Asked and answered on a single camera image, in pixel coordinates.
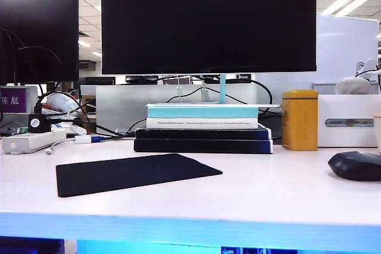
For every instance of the small green circuit board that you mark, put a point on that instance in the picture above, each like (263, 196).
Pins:
(21, 130)

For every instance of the black computer mouse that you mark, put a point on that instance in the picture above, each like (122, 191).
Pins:
(355, 166)

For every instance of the purple name sign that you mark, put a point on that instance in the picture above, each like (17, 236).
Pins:
(13, 99)

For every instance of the yellow tin box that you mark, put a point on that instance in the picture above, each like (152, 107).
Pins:
(299, 120)

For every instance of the teal book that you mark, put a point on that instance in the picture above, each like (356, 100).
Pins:
(202, 112)

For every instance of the dark keyboard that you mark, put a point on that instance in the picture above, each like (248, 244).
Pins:
(202, 146)

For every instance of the white tissue box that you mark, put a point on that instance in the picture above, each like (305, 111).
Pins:
(346, 108)

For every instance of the black mouse pad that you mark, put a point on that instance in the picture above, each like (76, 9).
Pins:
(131, 173)

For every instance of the smaller black monitor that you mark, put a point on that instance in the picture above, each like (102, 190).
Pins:
(38, 40)

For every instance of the white printed bottle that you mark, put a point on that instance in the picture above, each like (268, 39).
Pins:
(62, 102)

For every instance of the thin black book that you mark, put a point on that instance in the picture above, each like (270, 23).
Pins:
(202, 134)

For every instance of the white desk gadget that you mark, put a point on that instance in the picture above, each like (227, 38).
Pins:
(369, 66)

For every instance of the white book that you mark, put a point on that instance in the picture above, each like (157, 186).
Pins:
(202, 123)

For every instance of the black cube charger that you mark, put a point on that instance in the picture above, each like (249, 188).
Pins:
(38, 123)

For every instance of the stack of books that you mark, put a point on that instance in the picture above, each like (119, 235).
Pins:
(119, 105)

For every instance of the white usb adapter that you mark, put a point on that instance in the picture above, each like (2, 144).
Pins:
(84, 139)

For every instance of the light blue monitor stand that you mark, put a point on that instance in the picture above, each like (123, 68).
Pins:
(222, 90)

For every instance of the white power strip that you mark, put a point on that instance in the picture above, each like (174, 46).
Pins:
(29, 141)

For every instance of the large black monitor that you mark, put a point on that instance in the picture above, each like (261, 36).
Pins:
(208, 19)

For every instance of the ceiling light panel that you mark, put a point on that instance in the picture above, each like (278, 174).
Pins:
(348, 5)

